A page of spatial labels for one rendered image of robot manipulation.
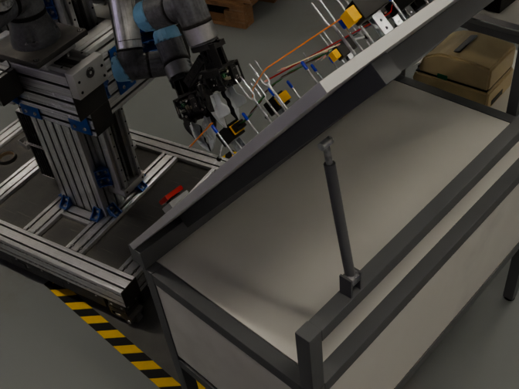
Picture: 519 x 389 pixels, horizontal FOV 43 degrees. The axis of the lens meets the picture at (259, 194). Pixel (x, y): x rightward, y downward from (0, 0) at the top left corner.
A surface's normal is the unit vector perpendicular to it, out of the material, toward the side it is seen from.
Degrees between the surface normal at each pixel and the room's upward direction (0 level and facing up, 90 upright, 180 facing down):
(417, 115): 0
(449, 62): 90
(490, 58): 6
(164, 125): 0
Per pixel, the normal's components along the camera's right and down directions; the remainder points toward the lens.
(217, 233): -0.10, -0.74
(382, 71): 0.41, -0.27
